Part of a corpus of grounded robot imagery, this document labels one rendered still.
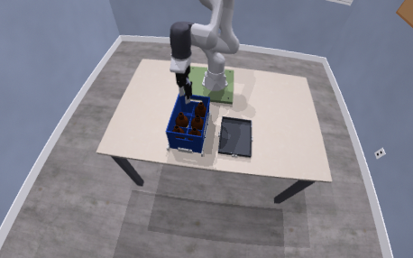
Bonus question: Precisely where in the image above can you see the brown glass bottle with blue label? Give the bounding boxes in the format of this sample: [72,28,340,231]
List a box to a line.
[195,102,207,117]

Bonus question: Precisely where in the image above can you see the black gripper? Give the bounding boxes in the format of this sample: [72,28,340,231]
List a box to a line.
[175,65,192,104]

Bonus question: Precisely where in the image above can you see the blue plastic crate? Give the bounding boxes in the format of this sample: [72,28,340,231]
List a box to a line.
[166,94,210,153]

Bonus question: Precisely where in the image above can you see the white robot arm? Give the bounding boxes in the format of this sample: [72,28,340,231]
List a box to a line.
[170,0,240,91]

